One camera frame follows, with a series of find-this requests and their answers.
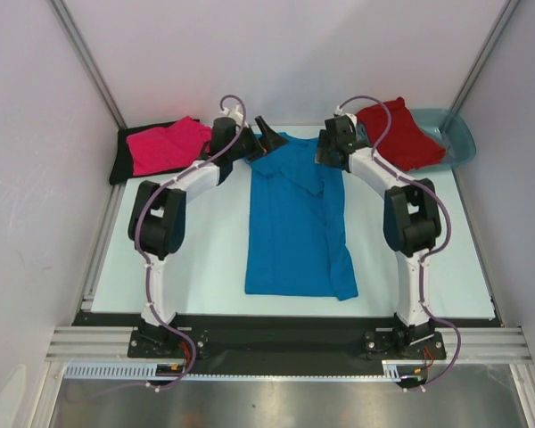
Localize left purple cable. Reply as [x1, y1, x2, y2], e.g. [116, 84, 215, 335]
[132, 94, 249, 395]

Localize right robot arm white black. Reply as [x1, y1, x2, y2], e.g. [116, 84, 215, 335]
[316, 115, 441, 358]

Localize red t shirt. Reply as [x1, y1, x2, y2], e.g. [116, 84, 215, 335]
[356, 97, 446, 172]

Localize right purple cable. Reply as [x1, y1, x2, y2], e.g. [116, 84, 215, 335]
[333, 95, 464, 393]

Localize pink folded t shirt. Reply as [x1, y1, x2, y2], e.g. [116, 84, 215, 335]
[126, 116, 211, 177]

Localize blue t shirt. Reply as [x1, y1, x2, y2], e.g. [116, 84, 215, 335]
[244, 134, 358, 301]

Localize right aluminium corner post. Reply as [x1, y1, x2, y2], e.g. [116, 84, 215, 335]
[450, 0, 523, 114]

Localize left aluminium corner post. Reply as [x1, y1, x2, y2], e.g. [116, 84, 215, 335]
[47, 0, 127, 129]

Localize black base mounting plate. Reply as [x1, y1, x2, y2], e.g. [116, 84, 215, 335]
[71, 312, 498, 375]

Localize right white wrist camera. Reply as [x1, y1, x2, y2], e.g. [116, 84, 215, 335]
[333, 106, 358, 127]

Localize aluminium corner post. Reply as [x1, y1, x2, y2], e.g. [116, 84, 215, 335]
[450, 0, 523, 114]
[47, 0, 127, 129]

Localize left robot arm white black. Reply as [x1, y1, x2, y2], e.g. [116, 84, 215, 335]
[128, 116, 289, 357]

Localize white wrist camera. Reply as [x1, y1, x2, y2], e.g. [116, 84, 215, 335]
[222, 104, 247, 128]
[333, 106, 358, 127]

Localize white slotted cable duct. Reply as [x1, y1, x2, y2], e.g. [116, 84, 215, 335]
[64, 362, 424, 383]

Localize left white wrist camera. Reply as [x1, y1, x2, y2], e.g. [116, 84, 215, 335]
[222, 104, 247, 128]

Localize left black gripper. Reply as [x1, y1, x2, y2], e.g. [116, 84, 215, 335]
[227, 117, 287, 164]

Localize teal plastic basin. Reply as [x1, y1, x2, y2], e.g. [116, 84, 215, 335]
[410, 109, 476, 173]

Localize purple cable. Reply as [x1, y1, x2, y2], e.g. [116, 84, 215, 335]
[333, 95, 464, 393]
[132, 94, 249, 395]

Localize black folded t shirt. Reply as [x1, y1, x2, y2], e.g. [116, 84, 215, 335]
[109, 120, 183, 185]

